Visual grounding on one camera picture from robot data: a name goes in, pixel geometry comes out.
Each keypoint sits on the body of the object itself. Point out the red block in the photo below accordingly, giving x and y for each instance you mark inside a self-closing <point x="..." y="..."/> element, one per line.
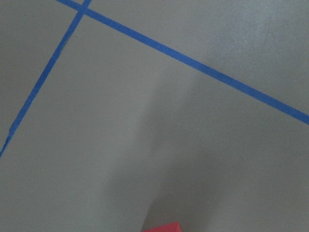
<point x="171" y="227"/>

